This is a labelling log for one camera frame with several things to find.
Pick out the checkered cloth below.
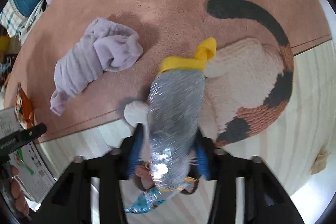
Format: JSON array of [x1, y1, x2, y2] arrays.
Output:
[[1, 0, 28, 38]]

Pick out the tape scrap on floor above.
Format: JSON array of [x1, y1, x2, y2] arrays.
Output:
[[311, 149, 330, 175]]

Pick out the blue and silver snack bag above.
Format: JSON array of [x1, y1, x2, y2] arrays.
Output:
[[124, 38, 217, 214]]

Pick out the cardboard box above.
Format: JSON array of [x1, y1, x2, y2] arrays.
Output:
[[1, 107, 56, 203]]

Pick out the lavender fleece cloth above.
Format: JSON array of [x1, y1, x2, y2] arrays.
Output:
[[50, 18, 143, 116]]

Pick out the person's left hand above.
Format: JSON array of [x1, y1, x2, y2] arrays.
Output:
[[11, 166, 30, 216]]

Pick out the orange panda snack bag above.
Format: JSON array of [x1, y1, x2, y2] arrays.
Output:
[[14, 82, 34, 130]]

